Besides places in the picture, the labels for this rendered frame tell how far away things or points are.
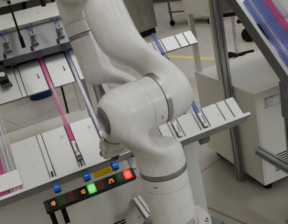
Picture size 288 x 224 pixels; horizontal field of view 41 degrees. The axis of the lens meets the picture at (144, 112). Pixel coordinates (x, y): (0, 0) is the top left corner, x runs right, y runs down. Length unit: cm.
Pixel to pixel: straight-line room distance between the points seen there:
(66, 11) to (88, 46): 11
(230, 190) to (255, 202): 19
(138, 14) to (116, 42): 645
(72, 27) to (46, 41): 60
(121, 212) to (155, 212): 97
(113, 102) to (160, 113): 11
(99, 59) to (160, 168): 36
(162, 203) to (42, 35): 99
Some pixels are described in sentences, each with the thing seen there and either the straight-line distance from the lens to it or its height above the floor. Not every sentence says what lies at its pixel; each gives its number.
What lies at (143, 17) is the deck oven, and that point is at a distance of 741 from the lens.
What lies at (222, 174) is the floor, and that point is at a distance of 258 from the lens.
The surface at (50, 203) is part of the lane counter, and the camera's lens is 143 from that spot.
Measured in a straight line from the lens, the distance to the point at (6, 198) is 143.
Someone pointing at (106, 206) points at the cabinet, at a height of 33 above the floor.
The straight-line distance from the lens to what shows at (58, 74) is 166.
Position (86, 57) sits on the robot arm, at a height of 116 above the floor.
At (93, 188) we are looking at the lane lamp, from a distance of 144.
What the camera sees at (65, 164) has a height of 75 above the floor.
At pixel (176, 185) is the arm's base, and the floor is 86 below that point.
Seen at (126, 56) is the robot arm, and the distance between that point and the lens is 90.
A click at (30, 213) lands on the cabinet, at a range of 185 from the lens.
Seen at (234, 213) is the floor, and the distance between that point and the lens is 225.
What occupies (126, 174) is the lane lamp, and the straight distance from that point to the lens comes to 145.
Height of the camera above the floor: 137
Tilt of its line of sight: 21 degrees down
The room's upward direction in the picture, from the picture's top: 13 degrees counter-clockwise
